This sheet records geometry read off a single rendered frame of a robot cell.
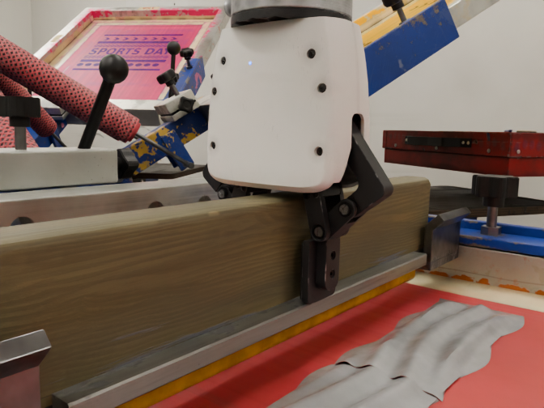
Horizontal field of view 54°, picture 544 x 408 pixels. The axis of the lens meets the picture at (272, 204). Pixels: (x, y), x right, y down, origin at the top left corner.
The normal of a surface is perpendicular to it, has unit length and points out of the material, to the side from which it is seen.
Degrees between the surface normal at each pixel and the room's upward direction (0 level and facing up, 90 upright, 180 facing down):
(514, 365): 0
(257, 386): 0
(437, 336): 32
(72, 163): 90
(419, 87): 90
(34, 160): 90
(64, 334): 90
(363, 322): 0
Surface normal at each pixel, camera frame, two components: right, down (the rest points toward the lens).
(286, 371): 0.02, -0.99
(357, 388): 0.35, -0.80
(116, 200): 0.78, 0.11
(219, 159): -0.66, 0.07
